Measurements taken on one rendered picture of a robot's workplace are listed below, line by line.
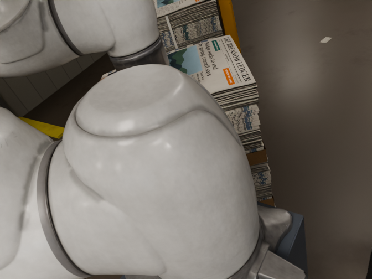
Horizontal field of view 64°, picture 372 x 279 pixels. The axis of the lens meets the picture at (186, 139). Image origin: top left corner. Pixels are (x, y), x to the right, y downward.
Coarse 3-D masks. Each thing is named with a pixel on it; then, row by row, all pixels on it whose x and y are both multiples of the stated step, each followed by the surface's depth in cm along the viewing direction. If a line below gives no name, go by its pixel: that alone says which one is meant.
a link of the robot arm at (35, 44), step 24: (0, 0) 37; (24, 0) 39; (48, 0) 41; (0, 24) 38; (24, 24) 39; (48, 24) 41; (0, 48) 40; (24, 48) 41; (48, 48) 42; (0, 72) 45; (24, 72) 46
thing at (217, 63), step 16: (192, 48) 80; (208, 48) 77; (224, 48) 74; (176, 64) 75; (192, 64) 73; (208, 64) 70; (224, 64) 68; (240, 64) 66; (208, 80) 64; (224, 80) 62; (240, 80) 61; (224, 96) 61; (240, 96) 61; (256, 96) 61; (240, 112) 63; (256, 112) 64; (240, 128) 66; (256, 128) 66; (256, 144) 69
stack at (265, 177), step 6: (264, 162) 77; (252, 168) 78; (258, 168) 78; (264, 168) 79; (252, 174) 80; (258, 174) 80; (264, 174) 81; (270, 174) 82; (258, 180) 82; (264, 180) 82; (270, 180) 82; (258, 186) 83; (264, 186) 83; (270, 186) 84; (258, 192) 85; (264, 192) 85; (270, 192) 85; (258, 198) 87; (264, 198) 87; (270, 198) 87
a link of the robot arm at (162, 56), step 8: (160, 40) 47; (152, 48) 46; (160, 48) 47; (128, 56) 45; (136, 56) 45; (144, 56) 45; (152, 56) 46; (160, 56) 47; (120, 64) 46; (128, 64) 46; (136, 64) 46; (144, 64) 46; (168, 64) 50
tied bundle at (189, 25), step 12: (180, 12) 108; (192, 12) 108; (204, 12) 109; (216, 12) 109; (168, 24) 110; (180, 24) 111; (192, 24) 111; (204, 24) 112; (216, 24) 112; (168, 36) 113; (180, 36) 113; (192, 36) 114; (204, 36) 114; (216, 36) 115; (168, 48) 116
